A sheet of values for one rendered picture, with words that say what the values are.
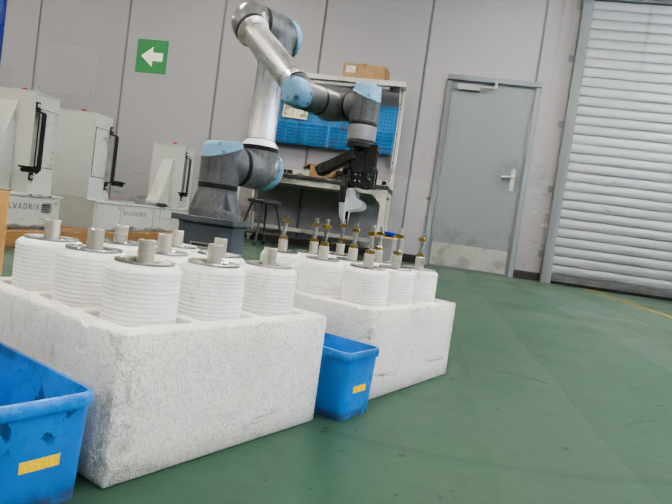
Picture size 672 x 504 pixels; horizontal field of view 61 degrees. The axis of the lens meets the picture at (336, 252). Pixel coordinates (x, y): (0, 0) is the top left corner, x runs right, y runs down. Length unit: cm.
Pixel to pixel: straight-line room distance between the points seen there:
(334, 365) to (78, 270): 44
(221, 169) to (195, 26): 583
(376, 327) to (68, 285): 56
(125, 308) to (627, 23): 663
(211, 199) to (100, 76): 624
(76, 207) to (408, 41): 426
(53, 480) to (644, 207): 643
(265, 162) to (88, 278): 102
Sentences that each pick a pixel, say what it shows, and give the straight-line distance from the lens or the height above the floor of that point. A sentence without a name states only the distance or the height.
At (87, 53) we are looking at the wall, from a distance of 800.
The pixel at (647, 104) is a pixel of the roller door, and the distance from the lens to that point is 690.
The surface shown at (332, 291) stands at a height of 19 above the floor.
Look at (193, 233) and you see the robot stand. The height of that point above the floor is 25.
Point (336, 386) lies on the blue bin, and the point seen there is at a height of 6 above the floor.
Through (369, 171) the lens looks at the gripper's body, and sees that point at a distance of 147.
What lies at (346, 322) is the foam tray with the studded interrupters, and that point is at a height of 14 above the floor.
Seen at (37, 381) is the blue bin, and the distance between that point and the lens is 78.
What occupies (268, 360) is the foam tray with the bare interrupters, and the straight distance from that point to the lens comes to 86.
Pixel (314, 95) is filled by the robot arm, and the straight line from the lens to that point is 149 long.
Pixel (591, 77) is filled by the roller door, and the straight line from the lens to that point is 682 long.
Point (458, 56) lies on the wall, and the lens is 676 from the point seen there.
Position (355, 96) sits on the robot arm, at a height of 66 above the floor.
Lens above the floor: 34
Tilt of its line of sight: 3 degrees down
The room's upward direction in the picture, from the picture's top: 8 degrees clockwise
